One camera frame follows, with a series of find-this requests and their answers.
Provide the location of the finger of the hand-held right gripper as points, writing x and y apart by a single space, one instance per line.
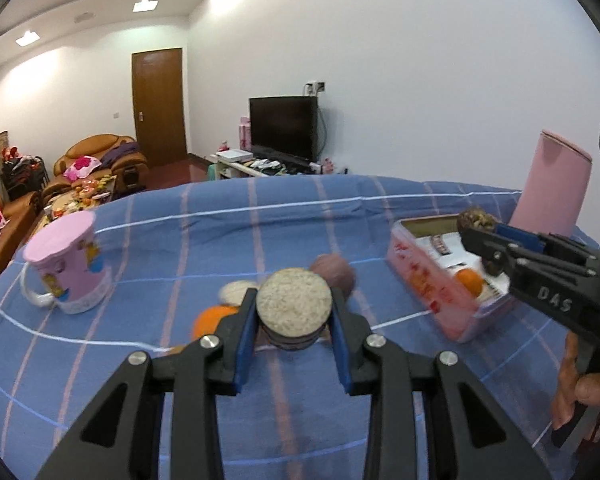
490 250
522 237

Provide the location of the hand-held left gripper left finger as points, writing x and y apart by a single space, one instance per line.
245 355

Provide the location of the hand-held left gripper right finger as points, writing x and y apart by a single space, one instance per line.
342 355

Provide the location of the orange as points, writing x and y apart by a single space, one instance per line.
469 281
210 322

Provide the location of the pink tin box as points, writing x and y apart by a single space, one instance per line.
430 290

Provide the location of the person's right hand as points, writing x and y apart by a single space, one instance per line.
587 390

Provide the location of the printed paper lining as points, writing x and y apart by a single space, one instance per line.
445 250

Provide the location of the pink cylinder container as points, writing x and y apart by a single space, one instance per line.
550 185

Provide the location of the blue plaid blanket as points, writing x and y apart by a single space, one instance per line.
280 220

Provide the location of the white television stand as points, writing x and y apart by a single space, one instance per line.
230 170

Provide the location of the pink cartoon mug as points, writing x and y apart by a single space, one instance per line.
75 280

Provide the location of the flat white box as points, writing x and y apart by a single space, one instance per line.
235 155

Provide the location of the tall pink box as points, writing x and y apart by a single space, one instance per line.
245 135

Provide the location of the brown leather armchair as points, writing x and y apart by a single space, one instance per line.
125 170

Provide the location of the coffee table with food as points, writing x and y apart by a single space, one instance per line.
80 200

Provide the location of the black television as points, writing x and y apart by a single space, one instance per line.
282 127

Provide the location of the purple cloth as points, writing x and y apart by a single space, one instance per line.
122 154

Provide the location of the brown wooden door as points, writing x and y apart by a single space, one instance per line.
160 110

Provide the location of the brown leather sofa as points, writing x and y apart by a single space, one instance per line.
15 220

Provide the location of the rolled patterned mat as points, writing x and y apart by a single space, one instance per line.
2 142

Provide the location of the square ceiling light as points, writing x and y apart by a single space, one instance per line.
27 38
145 5

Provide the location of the ceiling air vent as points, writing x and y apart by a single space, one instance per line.
84 17

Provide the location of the wall power socket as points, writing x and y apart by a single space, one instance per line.
315 87

